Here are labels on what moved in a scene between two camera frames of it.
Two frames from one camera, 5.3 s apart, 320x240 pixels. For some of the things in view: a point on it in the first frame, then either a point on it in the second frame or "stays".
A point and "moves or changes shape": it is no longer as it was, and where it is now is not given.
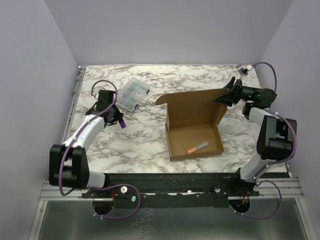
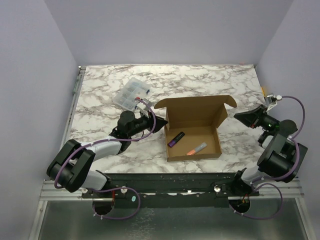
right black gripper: [236, 92] -> [258, 117]
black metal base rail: [173, 190] stays
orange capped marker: [200, 146] stays
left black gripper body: [115, 114] -> [144, 122]
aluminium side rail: [80, 75] stays
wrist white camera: [244, 70] -> [272, 101]
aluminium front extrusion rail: [290, 189] stays
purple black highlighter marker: [122, 124] moves or changes shape
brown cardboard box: [193, 118] moves or changes shape
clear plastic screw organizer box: [131, 93] stays
